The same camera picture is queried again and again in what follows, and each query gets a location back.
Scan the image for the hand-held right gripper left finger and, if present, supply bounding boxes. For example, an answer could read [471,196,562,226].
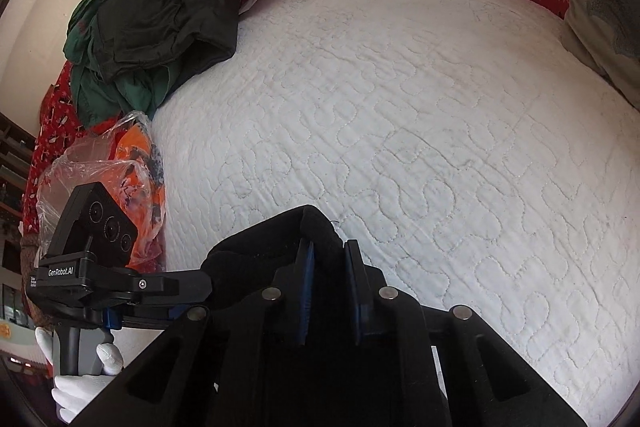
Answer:
[72,239,317,427]

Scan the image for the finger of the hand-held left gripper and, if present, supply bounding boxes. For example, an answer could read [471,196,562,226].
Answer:
[102,305,209,331]
[137,268,214,308]

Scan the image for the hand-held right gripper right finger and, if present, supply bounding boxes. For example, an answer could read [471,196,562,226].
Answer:
[344,239,590,427]

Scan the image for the black pants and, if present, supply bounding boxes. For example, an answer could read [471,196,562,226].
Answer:
[202,204,351,314]

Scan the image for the person's left hand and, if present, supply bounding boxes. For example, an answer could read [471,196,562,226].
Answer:
[34,326,124,417]

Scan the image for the wooden shelf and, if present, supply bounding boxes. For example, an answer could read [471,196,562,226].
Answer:
[0,112,38,358]

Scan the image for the plastic bag with orange cloth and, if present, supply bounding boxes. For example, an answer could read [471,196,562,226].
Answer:
[36,111,167,270]

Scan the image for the white quilted mattress cover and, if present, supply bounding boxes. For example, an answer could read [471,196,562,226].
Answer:
[150,0,640,427]

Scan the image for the green garment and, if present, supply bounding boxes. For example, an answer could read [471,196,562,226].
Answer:
[67,0,211,130]

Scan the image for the grey floral pillow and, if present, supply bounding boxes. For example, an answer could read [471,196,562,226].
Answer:
[562,0,640,110]

